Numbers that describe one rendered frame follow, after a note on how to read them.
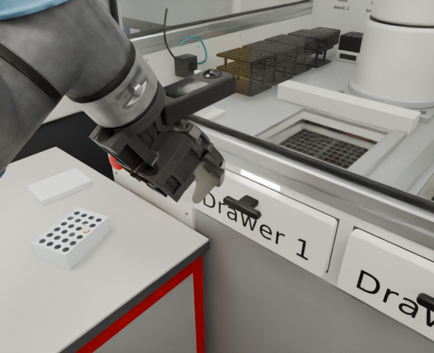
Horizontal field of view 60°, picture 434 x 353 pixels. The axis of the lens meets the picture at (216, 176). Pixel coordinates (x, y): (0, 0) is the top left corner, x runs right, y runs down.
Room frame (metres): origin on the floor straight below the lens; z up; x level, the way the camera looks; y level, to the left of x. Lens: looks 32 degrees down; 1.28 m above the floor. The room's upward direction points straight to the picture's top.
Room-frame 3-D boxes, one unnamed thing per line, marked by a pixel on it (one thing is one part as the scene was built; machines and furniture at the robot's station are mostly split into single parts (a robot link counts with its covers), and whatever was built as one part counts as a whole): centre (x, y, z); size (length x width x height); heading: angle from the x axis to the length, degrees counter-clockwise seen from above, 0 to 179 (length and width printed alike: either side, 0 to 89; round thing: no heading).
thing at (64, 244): (0.57, 0.29, 0.78); 0.12 x 0.08 x 0.04; 156
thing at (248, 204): (0.51, -0.05, 0.91); 0.07 x 0.04 x 0.01; 48
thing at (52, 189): (0.77, 0.38, 0.77); 0.13 x 0.09 x 0.02; 134
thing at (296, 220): (0.53, -0.07, 0.87); 0.29 x 0.02 x 0.11; 48
